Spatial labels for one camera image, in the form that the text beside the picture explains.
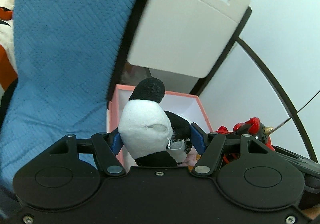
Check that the striped red black white blanket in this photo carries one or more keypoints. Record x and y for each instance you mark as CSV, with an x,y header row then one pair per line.
x,y
8,62

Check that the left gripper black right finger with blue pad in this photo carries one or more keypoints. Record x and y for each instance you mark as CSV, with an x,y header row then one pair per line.
x,y
210,147

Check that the person hand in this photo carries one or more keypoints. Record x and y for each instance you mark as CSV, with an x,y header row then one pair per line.
x,y
312,213

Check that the black white panda plush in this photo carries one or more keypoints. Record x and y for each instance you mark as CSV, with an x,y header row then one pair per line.
x,y
152,136

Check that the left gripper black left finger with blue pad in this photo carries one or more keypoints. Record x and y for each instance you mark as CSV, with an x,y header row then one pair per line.
x,y
106,147

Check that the pink storage box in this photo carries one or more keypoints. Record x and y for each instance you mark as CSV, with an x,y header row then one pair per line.
x,y
186,106

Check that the black chair frame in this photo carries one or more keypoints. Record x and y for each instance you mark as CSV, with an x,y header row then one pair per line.
x,y
269,69

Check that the red black beetle toy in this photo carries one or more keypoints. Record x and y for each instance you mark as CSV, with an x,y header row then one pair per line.
x,y
250,143

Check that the blue quilted mat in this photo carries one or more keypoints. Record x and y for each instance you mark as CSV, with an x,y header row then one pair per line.
x,y
65,53

